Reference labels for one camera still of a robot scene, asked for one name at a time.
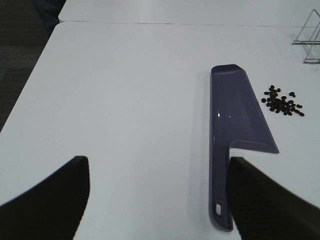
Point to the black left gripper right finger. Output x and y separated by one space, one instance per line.
262 209

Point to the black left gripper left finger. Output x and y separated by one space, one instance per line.
52 209

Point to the chrome wire dish rack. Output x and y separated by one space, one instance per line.
309 37

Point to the purple plastic dustpan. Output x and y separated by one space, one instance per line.
236 122

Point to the pile of coffee beans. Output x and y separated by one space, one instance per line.
281 104

